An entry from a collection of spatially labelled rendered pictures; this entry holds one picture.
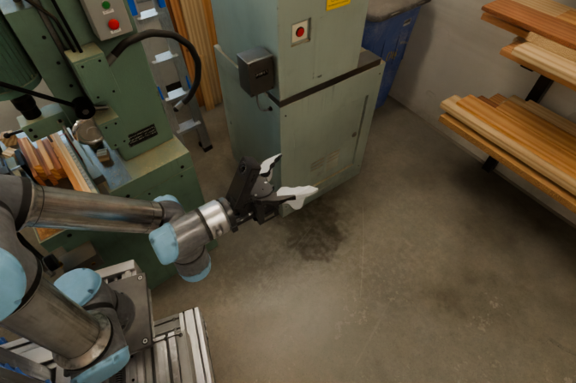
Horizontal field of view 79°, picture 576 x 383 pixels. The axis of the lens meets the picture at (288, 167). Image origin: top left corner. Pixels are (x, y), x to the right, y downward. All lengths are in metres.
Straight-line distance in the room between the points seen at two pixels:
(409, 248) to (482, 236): 0.47
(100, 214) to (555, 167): 1.90
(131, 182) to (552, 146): 1.95
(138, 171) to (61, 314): 0.83
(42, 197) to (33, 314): 0.19
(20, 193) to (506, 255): 2.28
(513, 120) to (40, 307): 2.09
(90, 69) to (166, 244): 0.67
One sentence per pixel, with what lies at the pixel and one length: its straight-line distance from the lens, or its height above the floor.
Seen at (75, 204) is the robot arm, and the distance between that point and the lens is 0.76.
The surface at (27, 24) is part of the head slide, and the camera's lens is 1.27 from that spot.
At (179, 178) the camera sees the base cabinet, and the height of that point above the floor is 0.68.
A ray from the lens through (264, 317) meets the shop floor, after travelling 1.94.
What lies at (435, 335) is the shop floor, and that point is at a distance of 2.05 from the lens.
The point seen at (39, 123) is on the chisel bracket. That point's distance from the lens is 1.45.
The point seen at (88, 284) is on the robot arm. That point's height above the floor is 1.05.
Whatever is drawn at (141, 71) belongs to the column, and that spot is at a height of 1.15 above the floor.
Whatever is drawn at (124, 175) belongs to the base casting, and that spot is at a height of 0.80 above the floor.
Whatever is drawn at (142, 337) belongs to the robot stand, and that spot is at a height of 0.82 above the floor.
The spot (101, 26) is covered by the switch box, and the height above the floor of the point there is 1.36.
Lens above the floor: 1.85
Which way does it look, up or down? 49 degrees down
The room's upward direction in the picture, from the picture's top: straight up
